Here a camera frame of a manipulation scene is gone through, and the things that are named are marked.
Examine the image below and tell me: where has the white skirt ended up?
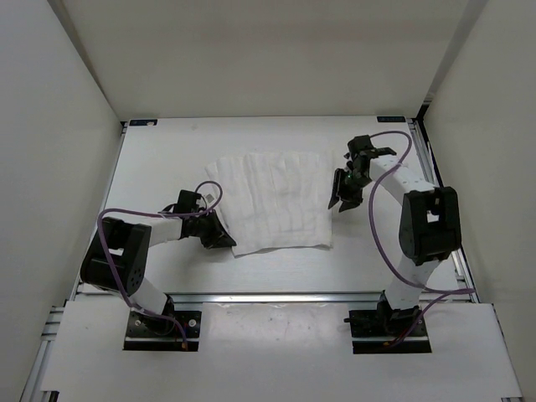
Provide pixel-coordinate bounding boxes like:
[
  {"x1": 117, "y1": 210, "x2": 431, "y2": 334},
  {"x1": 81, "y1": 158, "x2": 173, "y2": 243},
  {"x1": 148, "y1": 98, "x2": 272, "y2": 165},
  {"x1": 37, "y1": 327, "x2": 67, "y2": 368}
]
[{"x1": 205, "y1": 151, "x2": 334, "y2": 257}]

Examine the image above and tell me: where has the purple cable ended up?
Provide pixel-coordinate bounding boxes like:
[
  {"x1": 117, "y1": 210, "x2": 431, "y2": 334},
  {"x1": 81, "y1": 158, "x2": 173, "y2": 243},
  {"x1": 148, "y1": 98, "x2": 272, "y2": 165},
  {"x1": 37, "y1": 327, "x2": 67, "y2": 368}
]
[
  {"x1": 368, "y1": 131, "x2": 477, "y2": 332},
  {"x1": 95, "y1": 179, "x2": 224, "y2": 351}
]

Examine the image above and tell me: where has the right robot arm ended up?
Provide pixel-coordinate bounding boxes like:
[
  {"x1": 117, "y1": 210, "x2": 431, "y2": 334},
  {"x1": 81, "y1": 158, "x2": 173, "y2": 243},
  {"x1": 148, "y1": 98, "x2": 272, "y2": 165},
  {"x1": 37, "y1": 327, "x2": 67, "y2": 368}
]
[{"x1": 329, "y1": 136, "x2": 461, "y2": 335}]

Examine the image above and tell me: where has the blue table label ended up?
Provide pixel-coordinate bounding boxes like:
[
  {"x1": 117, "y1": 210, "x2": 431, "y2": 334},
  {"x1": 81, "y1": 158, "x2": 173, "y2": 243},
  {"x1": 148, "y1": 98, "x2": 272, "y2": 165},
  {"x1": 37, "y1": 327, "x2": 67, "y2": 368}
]
[
  {"x1": 377, "y1": 116, "x2": 406, "y2": 123},
  {"x1": 128, "y1": 119, "x2": 158, "y2": 126}
]

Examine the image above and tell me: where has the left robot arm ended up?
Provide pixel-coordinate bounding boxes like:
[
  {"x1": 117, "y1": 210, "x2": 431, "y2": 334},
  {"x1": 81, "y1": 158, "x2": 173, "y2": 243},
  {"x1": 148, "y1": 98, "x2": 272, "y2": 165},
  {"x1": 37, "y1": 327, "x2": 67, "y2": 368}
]
[{"x1": 80, "y1": 190, "x2": 237, "y2": 337}]

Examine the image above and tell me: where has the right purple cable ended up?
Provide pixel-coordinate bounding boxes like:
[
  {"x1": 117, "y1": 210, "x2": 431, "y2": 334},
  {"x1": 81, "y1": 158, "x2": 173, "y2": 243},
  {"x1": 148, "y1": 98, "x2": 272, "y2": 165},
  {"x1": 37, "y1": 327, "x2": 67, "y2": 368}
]
[{"x1": 368, "y1": 131, "x2": 477, "y2": 332}]

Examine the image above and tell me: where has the front white cover board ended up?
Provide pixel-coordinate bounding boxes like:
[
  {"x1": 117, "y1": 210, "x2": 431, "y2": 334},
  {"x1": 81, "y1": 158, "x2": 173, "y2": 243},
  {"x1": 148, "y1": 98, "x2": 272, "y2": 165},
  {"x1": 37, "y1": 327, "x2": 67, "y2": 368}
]
[{"x1": 42, "y1": 300, "x2": 522, "y2": 401}]

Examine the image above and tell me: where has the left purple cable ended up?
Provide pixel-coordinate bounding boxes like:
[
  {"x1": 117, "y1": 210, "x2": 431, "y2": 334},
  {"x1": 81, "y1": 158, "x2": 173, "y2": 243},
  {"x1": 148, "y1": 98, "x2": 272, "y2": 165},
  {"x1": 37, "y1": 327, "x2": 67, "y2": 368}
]
[{"x1": 95, "y1": 179, "x2": 224, "y2": 351}]

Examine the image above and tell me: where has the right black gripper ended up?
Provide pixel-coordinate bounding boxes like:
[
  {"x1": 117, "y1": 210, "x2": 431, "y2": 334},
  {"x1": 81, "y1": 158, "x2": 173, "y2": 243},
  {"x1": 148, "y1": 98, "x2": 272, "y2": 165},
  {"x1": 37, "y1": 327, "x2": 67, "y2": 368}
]
[{"x1": 327, "y1": 168, "x2": 373, "y2": 213}]

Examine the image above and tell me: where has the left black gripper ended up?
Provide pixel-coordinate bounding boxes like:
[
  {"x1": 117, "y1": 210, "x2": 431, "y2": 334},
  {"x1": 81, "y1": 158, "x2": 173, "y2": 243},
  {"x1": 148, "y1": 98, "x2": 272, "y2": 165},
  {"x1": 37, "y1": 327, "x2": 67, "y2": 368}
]
[{"x1": 190, "y1": 209, "x2": 235, "y2": 249}]

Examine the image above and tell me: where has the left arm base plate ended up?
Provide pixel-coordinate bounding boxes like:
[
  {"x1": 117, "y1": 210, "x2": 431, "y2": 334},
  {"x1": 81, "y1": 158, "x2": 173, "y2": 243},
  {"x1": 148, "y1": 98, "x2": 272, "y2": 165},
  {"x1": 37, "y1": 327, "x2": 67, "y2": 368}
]
[{"x1": 123, "y1": 301, "x2": 202, "y2": 353}]

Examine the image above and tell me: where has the right blue table label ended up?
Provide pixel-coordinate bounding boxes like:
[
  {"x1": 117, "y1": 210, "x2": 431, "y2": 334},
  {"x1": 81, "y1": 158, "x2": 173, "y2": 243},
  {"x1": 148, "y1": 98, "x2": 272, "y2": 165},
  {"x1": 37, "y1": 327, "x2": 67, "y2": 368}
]
[{"x1": 377, "y1": 116, "x2": 406, "y2": 123}]

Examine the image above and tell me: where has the left blue table label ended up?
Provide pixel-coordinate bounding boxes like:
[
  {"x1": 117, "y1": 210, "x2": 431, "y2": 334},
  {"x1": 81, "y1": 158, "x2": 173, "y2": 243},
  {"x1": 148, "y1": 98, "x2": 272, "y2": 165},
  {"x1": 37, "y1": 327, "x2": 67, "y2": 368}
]
[{"x1": 128, "y1": 119, "x2": 158, "y2": 126}]

